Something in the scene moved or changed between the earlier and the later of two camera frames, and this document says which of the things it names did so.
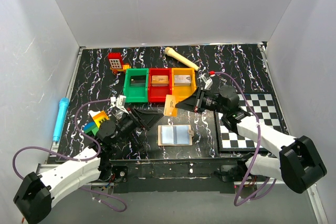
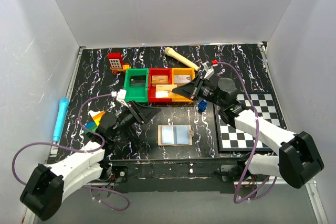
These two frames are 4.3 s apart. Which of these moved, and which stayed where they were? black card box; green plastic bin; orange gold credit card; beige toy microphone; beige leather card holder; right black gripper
Moved: right black gripper; orange gold credit card
Stayed: green plastic bin; black card box; beige toy microphone; beige leather card holder
